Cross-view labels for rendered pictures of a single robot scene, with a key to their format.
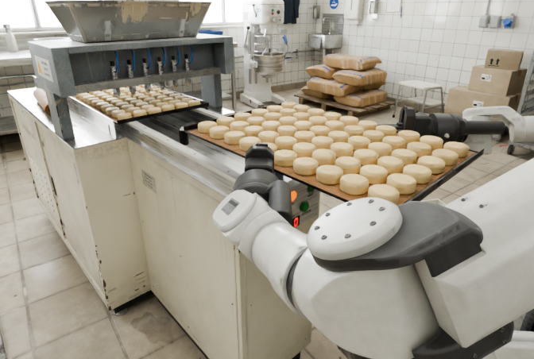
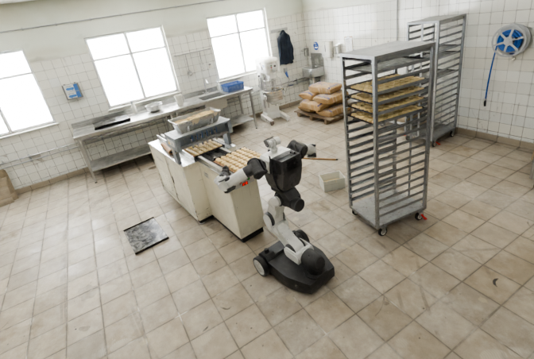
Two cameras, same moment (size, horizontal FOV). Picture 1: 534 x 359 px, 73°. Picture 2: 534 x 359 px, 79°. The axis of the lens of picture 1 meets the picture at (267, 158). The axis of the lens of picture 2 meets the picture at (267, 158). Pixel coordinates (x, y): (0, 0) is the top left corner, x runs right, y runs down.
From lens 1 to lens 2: 233 cm
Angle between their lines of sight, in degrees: 9
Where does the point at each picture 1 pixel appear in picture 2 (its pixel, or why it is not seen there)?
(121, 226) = (199, 191)
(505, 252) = (230, 179)
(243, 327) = (236, 214)
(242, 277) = (232, 198)
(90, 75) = (184, 143)
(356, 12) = (328, 52)
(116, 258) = (199, 202)
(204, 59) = (222, 128)
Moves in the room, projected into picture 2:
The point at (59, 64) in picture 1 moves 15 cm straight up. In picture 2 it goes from (176, 143) to (172, 130)
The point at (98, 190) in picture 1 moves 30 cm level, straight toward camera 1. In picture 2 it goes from (191, 179) to (195, 190)
